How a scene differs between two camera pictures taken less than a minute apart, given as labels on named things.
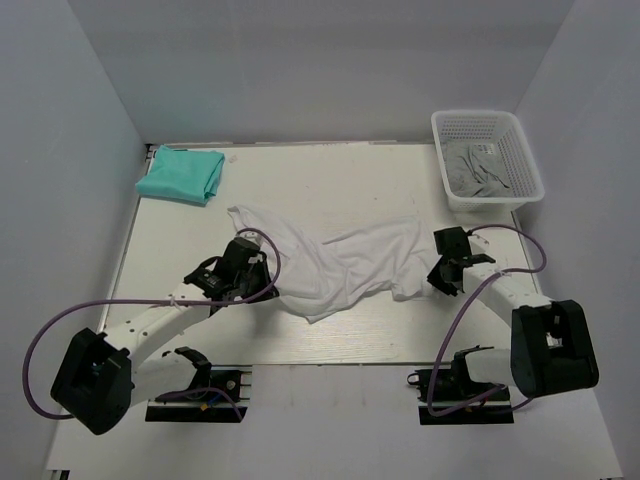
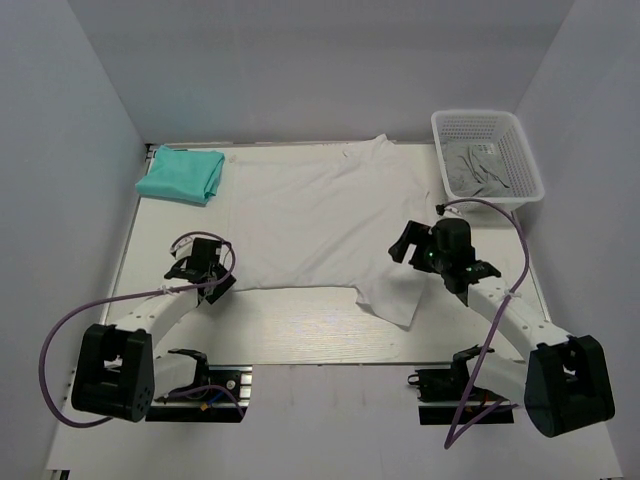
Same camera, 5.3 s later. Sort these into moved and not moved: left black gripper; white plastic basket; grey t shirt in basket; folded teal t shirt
Moved: left black gripper
Not moved: white plastic basket; grey t shirt in basket; folded teal t shirt
